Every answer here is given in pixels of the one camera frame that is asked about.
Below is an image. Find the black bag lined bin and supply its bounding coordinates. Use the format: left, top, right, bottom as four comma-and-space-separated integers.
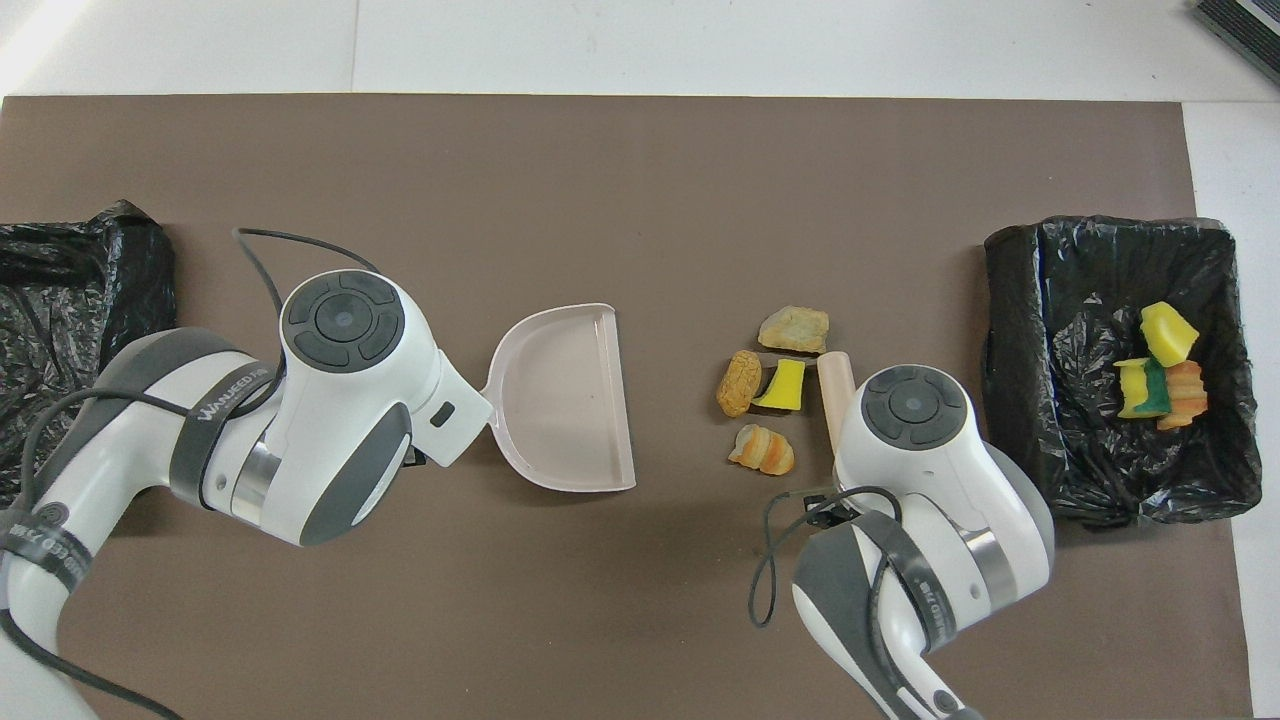
981, 215, 1264, 529
0, 199, 178, 501

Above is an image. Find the pale bread chunk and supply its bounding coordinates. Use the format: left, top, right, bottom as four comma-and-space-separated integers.
757, 305, 831, 354

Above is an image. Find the beige plastic dustpan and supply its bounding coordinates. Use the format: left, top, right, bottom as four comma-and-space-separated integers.
484, 302, 638, 494

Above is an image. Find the yellow sponge piece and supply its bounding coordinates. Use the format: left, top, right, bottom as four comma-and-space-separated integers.
1140, 301, 1200, 368
1113, 357, 1173, 420
752, 359, 807, 412

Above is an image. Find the brown table mat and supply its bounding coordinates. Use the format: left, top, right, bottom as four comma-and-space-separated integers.
0, 95, 1253, 720

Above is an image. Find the beige hand brush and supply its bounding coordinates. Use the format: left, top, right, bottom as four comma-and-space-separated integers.
817, 351, 859, 459

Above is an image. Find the dark grey ribbed device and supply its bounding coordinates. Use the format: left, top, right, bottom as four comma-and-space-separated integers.
1190, 0, 1280, 86

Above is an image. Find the brown round bun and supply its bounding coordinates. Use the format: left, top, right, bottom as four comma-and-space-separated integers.
716, 349, 764, 419

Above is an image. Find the striped croissant piece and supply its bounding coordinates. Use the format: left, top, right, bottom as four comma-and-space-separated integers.
1157, 360, 1209, 432
727, 423, 796, 476

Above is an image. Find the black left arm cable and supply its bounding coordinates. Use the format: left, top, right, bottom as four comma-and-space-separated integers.
0, 228, 383, 720

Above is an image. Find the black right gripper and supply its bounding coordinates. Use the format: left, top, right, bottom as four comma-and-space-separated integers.
803, 488, 854, 529

